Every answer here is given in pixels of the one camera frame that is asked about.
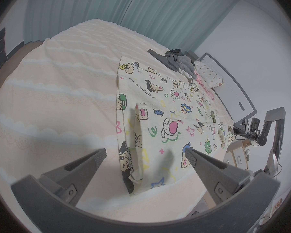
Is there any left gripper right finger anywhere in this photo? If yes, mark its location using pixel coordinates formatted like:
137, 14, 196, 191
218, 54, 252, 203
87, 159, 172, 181
184, 148, 252, 207

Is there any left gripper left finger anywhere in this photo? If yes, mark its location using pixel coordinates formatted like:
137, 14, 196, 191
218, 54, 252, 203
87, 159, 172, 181
40, 148, 107, 207

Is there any white printed pyjama top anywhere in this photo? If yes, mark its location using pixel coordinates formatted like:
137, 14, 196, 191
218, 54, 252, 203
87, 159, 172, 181
115, 55, 234, 195

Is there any bed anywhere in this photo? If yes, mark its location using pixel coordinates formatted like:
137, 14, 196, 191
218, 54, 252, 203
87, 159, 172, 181
0, 18, 258, 222

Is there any white wooden drawer cabinet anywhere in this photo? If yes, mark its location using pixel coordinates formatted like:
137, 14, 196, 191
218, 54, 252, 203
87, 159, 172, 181
224, 140, 251, 170

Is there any pink garment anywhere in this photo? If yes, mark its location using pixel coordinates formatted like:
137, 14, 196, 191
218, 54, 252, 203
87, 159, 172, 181
193, 68, 215, 99

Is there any white printed pillow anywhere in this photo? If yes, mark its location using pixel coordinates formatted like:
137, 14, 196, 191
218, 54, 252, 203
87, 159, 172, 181
195, 61, 225, 89

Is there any white garment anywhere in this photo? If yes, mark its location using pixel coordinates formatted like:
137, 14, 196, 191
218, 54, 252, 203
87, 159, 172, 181
182, 70, 197, 81

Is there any light grey garment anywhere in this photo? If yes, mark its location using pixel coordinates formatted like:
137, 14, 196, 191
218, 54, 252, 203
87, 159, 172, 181
170, 55, 196, 75

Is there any grey bedside table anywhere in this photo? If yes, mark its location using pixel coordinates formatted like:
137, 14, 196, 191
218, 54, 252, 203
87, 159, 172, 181
186, 50, 200, 62

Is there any black garment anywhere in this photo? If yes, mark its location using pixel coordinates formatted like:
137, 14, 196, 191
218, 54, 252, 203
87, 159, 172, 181
168, 49, 185, 58

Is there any dark grey garment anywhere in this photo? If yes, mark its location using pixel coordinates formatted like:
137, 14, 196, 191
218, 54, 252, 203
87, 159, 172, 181
148, 49, 176, 71

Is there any blue-green curtain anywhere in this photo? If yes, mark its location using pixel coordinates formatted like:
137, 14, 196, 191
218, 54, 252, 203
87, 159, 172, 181
121, 0, 241, 56
24, 0, 141, 44

